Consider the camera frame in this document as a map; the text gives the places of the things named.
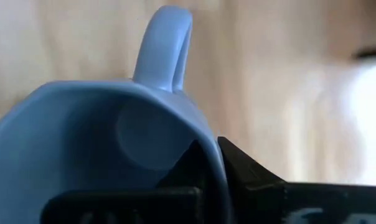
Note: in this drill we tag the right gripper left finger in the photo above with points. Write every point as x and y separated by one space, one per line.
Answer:
129 205

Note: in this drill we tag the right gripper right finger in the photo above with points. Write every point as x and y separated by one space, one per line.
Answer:
269 202

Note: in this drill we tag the grey-blue mug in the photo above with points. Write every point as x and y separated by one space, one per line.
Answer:
66 130

